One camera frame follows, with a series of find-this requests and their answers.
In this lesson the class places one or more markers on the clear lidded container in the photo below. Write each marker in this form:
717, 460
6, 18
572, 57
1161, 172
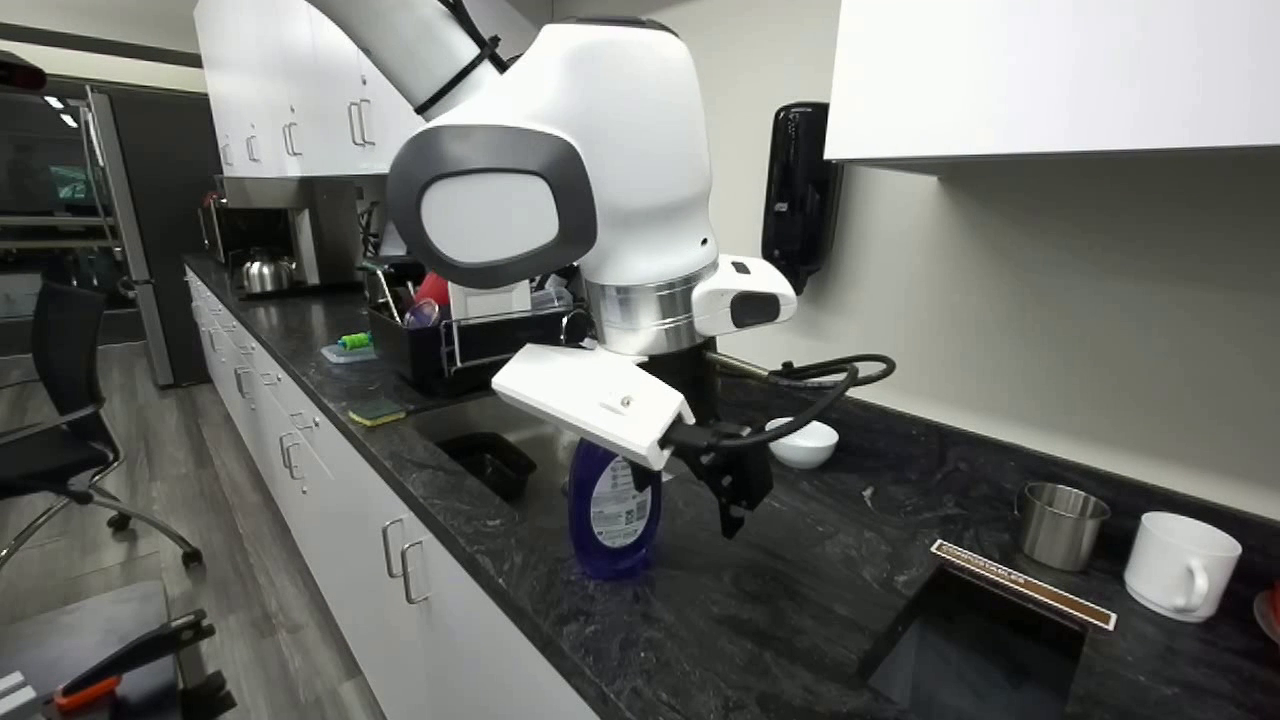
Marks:
421, 314

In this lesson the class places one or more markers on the small framed tablet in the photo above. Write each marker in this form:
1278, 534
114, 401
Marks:
388, 236

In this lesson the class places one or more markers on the black office chair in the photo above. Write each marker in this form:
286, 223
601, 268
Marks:
62, 347

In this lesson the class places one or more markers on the recessed countertop bin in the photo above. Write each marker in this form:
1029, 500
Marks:
975, 653

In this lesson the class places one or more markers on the black dish rack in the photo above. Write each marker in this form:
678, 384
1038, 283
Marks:
465, 343

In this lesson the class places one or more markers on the yellow green sponge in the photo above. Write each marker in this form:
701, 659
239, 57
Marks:
376, 414

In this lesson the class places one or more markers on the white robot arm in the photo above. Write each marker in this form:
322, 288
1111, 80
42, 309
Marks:
587, 146

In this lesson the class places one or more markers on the blue dish soap bottle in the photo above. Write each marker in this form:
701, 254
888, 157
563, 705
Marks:
616, 512

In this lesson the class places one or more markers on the white wall cabinet row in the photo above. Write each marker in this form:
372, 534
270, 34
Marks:
267, 80

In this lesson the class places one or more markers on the white mug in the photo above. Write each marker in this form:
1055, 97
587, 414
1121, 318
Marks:
1175, 562

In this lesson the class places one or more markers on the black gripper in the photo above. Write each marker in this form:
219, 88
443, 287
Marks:
701, 401

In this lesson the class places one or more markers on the white lower cabinets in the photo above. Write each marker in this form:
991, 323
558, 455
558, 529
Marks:
334, 562

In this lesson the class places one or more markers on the green item on blue dish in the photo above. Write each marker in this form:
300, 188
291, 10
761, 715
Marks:
353, 343

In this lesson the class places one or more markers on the small white bowl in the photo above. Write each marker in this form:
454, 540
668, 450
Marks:
804, 447

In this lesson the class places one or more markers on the white cutting board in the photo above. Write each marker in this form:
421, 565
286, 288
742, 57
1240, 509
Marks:
486, 306

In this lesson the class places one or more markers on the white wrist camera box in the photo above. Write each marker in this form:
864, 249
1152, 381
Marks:
594, 401

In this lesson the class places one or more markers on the silver aluminium profile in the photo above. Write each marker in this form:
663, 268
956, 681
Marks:
16, 698

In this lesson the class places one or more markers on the stainless steel sink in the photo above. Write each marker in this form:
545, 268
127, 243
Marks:
480, 426

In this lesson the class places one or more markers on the white upper cabinet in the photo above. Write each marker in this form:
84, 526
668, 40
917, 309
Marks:
1055, 74

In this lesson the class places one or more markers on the black wall soap dispenser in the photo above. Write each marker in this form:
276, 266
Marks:
796, 184

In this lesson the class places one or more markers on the red plastic cup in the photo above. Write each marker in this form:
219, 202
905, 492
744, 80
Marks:
432, 288

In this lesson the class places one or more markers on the small steel cup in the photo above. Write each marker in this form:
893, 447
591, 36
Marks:
1060, 526

